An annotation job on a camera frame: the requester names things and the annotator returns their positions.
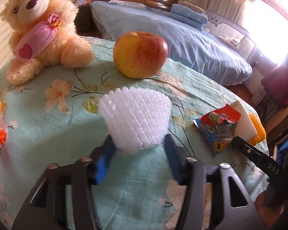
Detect white foam block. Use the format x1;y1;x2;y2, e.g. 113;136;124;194
230;101;257;141

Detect red blue snack bag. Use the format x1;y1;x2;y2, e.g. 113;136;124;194
194;104;241;153

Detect white foam fruit net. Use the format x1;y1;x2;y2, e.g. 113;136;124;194
98;87;172;154

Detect right hand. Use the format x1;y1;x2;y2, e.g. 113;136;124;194
254;191;284;229

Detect floral teal bed sheet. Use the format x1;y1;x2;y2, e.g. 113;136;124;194
0;37;267;229

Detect dark red hanging clothes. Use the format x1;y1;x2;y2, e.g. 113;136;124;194
261;66;288;108

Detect red yellow apple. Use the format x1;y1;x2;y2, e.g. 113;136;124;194
113;31;168;79

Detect blue bed cover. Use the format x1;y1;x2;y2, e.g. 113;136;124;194
90;1;253;86

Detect dark wooden nightstand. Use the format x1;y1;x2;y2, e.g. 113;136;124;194
74;4;97;33

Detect folded blue blanket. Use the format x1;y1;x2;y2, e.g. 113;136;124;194
168;4;208;31

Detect cream teddy bear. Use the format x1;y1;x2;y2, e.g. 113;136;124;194
0;0;94;85

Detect white baby crib rail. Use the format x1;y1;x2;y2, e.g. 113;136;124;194
203;8;257;62

